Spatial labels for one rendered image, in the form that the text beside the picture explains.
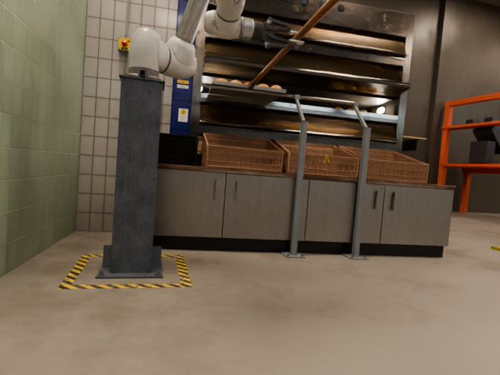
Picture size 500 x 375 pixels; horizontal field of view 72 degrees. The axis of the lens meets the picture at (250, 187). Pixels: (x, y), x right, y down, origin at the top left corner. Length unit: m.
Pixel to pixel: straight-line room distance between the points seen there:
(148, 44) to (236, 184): 1.03
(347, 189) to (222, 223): 0.95
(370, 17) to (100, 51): 2.30
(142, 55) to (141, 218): 0.82
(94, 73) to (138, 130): 1.27
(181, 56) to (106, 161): 1.24
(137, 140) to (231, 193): 0.83
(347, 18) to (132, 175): 2.40
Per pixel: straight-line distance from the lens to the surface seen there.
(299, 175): 2.44
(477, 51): 9.49
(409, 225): 2.95
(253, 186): 2.41
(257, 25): 1.64
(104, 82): 3.03
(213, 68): 2.98
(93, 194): 3.00
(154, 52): 1.96
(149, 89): 1.88
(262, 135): 2.99
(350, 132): 3.26
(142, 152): 1.85
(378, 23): 3.60
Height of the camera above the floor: 0.59
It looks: 3 degrees down
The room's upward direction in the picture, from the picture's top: 4 degrees clockwise
